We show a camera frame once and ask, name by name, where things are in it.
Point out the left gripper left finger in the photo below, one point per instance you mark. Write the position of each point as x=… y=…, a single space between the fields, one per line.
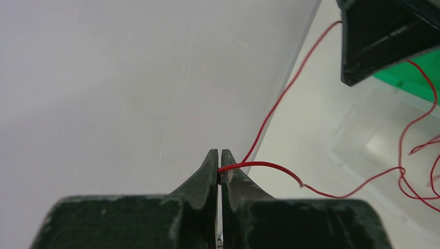
x=184 y=218

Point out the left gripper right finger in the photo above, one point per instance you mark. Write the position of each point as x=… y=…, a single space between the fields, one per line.
x=254 y=219

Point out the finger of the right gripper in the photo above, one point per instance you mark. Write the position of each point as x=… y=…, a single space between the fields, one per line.
x=377 y=34

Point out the green plastic bin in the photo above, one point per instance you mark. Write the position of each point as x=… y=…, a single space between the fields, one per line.
x=406 y=77

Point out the clear plastic bin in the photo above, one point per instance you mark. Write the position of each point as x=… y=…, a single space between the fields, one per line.
x=386 y=133

